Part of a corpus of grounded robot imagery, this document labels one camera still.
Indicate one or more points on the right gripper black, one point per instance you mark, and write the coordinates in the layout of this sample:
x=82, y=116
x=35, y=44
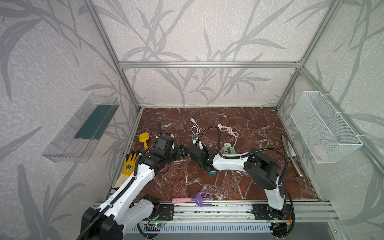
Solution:
x=192, y=151

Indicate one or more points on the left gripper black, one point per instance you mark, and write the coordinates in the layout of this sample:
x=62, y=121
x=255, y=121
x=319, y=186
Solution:
x=177, y=152

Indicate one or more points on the aluminium front rail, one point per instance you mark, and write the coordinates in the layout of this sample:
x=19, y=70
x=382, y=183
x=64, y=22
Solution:
x=241, y=211

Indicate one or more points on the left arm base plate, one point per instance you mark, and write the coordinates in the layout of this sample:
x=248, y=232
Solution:
x=163, y=212

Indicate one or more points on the white wire mesh basket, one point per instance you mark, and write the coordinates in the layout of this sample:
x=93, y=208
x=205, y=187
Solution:
x=321, y=124

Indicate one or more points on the pink plug cube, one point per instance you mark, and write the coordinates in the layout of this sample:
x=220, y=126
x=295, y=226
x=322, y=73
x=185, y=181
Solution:
x=224, y=148

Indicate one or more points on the green sponge in bin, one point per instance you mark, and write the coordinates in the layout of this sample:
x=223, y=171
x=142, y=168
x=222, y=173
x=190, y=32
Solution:
x=97, y=122

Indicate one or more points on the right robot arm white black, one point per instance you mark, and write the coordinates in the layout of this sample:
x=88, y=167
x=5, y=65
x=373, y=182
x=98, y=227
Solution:
x=262, y=169

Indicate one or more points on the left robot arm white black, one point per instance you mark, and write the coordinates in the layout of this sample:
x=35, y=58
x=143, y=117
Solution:
x=117, y=215

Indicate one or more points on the purple pink toy rake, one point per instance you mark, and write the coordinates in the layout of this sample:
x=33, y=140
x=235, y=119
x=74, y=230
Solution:
x=198, y=199

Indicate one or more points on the yellow toy shovel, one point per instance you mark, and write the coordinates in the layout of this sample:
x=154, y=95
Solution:
x=143, y=138

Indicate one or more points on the clear plastic wall bin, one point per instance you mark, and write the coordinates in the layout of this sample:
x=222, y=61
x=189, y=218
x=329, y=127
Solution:
x=64, y=148

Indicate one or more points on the yellow black work glove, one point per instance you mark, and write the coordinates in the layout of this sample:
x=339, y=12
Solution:
x=128, y=168

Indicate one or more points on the pink item in basket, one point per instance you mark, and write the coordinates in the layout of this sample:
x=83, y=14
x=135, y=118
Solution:
x=320, y=151

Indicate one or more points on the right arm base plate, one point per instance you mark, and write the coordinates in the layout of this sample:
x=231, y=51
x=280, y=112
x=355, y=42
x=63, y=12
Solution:
x=264, y=212

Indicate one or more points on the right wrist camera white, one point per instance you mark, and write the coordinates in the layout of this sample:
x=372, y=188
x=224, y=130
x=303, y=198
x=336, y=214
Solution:
x=197, y=142

